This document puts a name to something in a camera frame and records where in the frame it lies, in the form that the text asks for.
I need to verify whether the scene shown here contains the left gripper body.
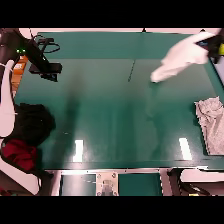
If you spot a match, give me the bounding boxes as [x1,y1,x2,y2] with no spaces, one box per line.
[28,61,63,83]

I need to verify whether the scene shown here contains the white shirt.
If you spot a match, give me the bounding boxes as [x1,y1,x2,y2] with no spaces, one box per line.
[149,31,216,84]

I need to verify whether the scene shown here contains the black garment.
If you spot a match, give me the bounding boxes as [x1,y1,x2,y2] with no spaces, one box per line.
[12,102,57,148]

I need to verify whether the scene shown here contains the red garment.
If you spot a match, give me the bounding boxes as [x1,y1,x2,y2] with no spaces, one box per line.
[0,138,39,173]

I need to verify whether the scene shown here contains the grey patterned garment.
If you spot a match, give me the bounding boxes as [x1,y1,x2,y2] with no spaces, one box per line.
[194,96,224,157]

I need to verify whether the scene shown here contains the black cable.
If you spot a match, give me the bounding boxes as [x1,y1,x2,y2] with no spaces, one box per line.
[32,35,62,55]

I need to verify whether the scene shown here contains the silver frame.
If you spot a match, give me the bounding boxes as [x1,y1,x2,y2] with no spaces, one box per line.
[42,166,224,197]

